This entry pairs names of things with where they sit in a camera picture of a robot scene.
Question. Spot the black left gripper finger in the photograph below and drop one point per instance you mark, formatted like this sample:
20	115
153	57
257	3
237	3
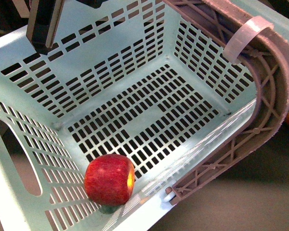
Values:
44	17

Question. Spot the light blue plastic basket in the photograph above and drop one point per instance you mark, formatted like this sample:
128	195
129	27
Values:
131	78

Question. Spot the red apple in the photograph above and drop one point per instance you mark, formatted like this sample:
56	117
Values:
109	180

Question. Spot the brown basket handle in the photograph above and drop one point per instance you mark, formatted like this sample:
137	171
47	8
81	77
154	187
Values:
253	41

